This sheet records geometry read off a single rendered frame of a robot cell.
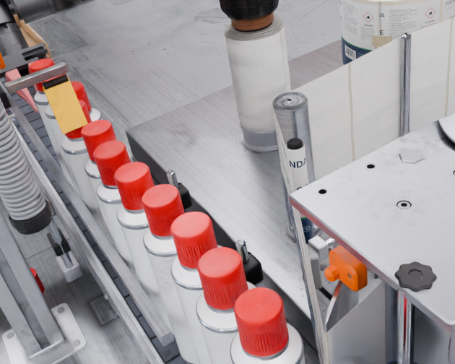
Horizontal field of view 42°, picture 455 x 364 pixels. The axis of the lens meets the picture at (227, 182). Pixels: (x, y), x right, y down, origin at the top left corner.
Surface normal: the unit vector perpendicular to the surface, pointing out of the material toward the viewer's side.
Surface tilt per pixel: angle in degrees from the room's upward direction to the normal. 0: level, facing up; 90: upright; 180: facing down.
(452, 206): 0
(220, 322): 45
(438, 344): 90
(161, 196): 3
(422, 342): 90
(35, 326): 90
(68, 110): 69
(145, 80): 0
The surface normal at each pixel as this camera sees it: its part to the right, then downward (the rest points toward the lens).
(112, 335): -0.16, -0.80
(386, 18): -0.37, 0.60
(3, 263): 0.50, 0.44
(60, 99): 0.41, 0.13
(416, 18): 0.01, 0.59
